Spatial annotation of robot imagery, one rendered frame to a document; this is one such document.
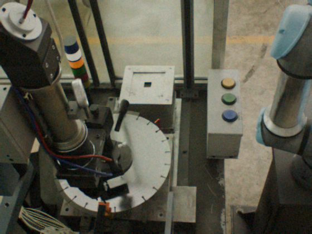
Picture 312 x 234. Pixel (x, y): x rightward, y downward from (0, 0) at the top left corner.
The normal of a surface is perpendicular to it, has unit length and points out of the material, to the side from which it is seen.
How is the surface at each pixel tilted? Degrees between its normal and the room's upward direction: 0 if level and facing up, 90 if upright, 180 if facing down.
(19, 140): 90
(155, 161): 0
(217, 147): 90
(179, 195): 0
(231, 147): 90
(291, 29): 42
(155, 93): 0
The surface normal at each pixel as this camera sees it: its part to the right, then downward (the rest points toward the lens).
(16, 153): -0.09, 0.80
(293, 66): -0.63, 0.72
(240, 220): -0.09, -0.61
